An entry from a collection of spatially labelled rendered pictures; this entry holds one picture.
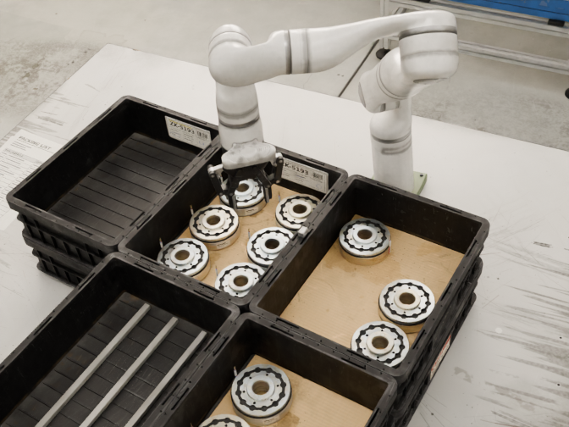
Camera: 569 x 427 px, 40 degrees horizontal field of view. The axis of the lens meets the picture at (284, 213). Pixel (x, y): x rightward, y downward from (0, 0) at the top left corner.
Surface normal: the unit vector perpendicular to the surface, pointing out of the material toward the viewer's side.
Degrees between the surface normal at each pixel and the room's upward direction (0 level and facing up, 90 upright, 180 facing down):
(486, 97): 0
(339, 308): 0
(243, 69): 87
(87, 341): 0
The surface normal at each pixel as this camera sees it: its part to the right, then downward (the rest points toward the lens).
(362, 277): -0.07, -0.70
